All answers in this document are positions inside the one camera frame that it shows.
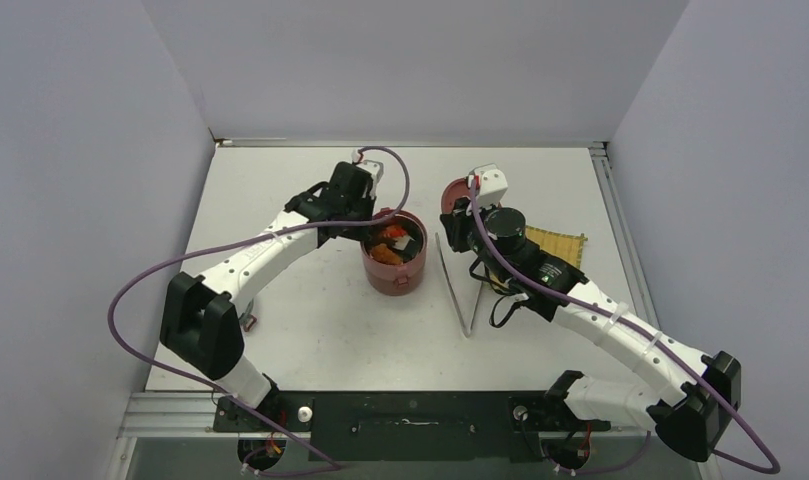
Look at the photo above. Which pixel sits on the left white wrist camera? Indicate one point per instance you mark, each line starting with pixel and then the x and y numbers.
pixel 374 169

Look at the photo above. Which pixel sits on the white rice ball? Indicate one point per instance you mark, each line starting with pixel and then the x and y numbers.
pixel 405 243

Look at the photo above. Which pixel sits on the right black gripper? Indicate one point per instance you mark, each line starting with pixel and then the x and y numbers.
pixel 458 222

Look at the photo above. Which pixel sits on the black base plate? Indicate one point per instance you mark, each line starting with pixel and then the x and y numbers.
pixel 430 426

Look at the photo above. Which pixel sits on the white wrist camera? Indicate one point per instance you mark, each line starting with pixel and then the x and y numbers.
pixel 488 185
pixel 374 169

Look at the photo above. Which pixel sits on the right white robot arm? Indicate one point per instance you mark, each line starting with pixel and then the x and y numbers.
pixel 686 396

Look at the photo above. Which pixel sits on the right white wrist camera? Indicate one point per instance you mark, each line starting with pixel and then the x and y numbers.
pixel 488 185

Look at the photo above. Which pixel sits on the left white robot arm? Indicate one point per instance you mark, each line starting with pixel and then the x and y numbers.
pixel 200 321

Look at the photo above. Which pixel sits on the red round lid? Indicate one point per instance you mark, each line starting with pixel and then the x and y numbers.
pixel 454 191

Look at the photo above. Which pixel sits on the steel tongs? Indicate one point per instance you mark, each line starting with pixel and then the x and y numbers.
pixel 464 291

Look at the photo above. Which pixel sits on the bamboo mat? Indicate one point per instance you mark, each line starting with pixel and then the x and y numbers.
pixel 565 246

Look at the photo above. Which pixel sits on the glass lid with red clip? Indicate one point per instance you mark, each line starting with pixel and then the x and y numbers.
pixel 248 320

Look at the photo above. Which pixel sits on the aluminium rail frame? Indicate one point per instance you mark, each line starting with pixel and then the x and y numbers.
pixel 323 328

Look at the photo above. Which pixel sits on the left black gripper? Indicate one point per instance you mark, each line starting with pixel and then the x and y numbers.
pixel 368 203

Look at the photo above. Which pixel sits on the orange food pieces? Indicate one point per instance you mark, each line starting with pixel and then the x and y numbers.
pixel 380 245

